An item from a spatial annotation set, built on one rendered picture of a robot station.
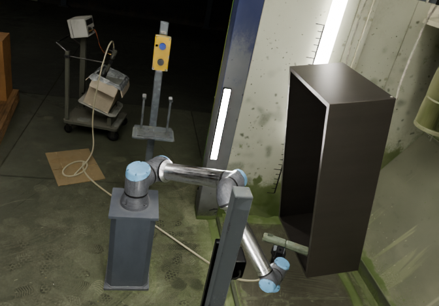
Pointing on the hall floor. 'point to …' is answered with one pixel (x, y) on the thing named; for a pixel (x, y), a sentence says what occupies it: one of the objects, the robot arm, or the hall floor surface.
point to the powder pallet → (8, 108)
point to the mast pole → (229, 245)
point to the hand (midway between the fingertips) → (279, 244)
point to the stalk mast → (155, 100)
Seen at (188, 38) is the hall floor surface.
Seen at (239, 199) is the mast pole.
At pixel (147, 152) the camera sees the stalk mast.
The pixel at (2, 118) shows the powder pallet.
